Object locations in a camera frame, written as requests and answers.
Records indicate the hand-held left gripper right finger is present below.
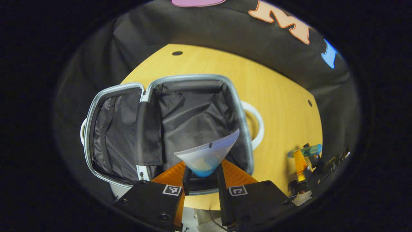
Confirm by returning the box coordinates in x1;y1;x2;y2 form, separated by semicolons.
216;159;292;232

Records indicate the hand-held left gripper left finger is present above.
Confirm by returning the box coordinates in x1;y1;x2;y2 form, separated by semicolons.
113;160;192;232

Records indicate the small blue-green bottle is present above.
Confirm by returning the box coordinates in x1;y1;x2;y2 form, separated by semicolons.
287;144;323;158

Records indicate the white suitcase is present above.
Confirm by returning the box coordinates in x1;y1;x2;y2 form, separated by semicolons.
80;74;265;196

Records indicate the black backdrop cloth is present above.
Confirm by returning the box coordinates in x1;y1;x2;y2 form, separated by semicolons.
53;0;359;197

